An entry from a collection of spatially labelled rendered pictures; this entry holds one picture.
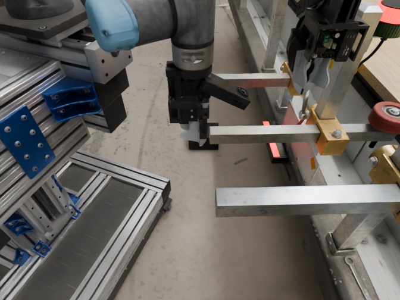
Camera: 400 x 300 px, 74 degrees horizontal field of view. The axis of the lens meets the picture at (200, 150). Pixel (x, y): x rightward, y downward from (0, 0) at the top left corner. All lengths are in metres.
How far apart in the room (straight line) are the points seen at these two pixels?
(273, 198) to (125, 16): 0.31
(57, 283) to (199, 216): 0.70
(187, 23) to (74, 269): 1.02
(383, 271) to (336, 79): 0.46
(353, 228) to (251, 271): 0.83
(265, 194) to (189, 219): 1.10
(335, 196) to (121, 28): 0.37
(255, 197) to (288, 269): 1.05
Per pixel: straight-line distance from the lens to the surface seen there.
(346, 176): 0.94
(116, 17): 0.39
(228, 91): 0.52
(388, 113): 0.72
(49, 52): 0.80
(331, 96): 0.66
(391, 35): 0.62
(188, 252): 1.37
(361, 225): 0.58
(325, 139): 0.64
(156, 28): 0.41
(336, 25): 0.44
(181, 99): 0.53
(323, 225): 0.70
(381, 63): 0.94
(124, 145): 1.87
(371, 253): 0.82
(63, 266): 1.24
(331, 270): 0.66
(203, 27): 0.45
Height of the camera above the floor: 1.26
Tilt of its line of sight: 46 degrees down
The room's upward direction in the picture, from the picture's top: straight up
